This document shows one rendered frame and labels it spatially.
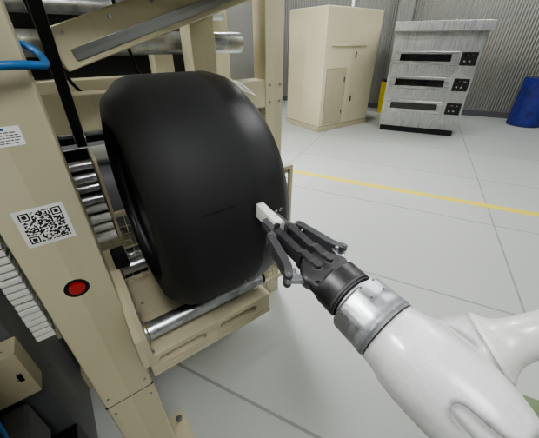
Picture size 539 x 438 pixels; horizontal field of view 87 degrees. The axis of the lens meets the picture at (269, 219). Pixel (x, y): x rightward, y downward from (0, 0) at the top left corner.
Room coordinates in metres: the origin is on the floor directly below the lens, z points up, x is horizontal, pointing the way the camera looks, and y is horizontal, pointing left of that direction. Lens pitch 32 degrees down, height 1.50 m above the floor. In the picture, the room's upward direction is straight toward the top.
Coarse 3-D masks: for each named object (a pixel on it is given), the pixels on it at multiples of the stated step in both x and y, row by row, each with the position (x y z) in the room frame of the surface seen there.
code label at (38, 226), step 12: (48, 204) 0.44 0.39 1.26; (60, 204) 0.45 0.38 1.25; (12, 216) 0.41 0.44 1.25; (24, 216) 0.42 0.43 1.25; (36, 216) 0.43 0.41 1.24; (48, 216) 0.44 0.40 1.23; (60, 216) 0.45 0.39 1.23; (24, 228) 0.42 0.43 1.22; (36, 228) 0.43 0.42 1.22; (48, 228) 0.44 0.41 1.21; (60, 228) 0.45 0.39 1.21; (72, 228) 0.46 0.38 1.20; (24, 240) 0.41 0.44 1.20; (36, 240) 0.42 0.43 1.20; (48, 240) 0.43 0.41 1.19
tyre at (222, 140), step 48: (144, 96) 0.54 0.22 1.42; (192, 96) 0.57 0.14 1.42; (240, 96) 0.62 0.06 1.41; (144, 144) 0.47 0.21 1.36; (192, 144) 0.48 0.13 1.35; (240, 144) 0.52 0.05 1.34; (144, 192) 0.44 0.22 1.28; (192, 192) 0.43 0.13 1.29; (240, 192) 0.47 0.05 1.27; (144, 240) 0.69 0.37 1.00; (192, 240) 0.40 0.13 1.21; (240, 240) 0.45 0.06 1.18; (192, 288) 0.41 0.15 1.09
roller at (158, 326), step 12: (264, 276) 0.63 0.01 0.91; (240, 288) 0.58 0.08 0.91; (252, 288) 0.60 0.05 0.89; (216, 300) 0.54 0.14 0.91; (228, 300) 0.55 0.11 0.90; (168, 312) 0.49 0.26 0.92; (180, 312) 0.49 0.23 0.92; (192, 312) 0.50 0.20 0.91; (204, 312) 0.51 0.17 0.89; (156, 324) 0.45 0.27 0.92; (168, 324) 0.46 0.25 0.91; (180, 324) 0.47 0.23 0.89; (156, 336) 0.44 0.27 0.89
